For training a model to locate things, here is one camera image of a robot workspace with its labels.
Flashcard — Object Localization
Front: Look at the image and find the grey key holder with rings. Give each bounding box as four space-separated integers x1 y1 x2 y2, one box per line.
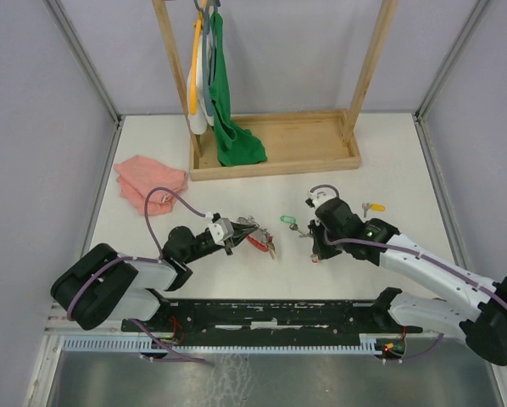
237 216 276 260

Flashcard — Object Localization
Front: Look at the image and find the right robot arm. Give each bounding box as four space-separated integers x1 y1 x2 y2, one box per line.
305 190 507 366

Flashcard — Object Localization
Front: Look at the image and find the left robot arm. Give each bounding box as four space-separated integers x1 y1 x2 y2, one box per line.
50 218 259 331

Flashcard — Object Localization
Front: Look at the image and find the black tag key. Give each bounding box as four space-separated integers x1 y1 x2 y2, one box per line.
297 229 314 239

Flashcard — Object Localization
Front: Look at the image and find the green tag key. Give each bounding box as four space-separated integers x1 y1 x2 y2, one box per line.
280 215 304 236

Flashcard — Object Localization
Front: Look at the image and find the yellow tag key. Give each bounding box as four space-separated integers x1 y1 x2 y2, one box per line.
362 203 386 217

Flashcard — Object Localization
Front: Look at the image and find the green hanging garment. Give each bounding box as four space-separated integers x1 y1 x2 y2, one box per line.
209 12 267 167

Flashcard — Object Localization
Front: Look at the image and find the wooden clothes rack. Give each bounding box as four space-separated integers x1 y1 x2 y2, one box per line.
151 0 401 182

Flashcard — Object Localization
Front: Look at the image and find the white hanging garment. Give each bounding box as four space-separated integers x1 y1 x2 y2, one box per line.
187 41 215 135

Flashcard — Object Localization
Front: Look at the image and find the pink folded cloth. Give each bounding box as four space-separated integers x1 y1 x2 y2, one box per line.
114 155 187 216

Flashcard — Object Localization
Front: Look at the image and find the yellow clothes hanger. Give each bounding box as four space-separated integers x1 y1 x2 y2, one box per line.
188 11 203 116

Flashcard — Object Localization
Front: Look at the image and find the grey clothes hanger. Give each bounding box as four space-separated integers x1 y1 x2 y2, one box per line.
192 1 220 126

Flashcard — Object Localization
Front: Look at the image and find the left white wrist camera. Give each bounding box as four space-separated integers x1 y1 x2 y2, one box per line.
209 213 229 246

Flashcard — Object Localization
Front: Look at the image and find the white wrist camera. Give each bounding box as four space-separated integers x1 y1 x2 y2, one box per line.
209 213 229 246
305 188 337 209

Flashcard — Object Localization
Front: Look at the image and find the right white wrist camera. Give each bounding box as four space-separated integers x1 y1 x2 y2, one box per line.
305 188 337 209

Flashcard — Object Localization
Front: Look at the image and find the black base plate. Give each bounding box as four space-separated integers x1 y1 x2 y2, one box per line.
142 299 423 348

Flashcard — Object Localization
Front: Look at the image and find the grey cable duct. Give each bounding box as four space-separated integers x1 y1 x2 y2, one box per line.
62 332 394 353

